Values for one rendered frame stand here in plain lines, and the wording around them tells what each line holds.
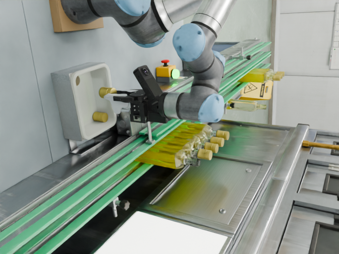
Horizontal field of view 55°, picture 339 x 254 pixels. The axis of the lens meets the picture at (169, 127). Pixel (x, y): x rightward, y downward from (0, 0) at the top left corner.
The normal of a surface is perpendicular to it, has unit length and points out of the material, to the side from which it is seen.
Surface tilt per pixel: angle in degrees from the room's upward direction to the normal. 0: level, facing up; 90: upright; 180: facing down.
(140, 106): 90
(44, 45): 0
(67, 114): 90
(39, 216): 90
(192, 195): 90
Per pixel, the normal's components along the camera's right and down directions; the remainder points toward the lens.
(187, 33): -0.40, -0.34
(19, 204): -0.08, -0.93
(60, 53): 0.87, 0.11
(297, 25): -0.48, 0.36
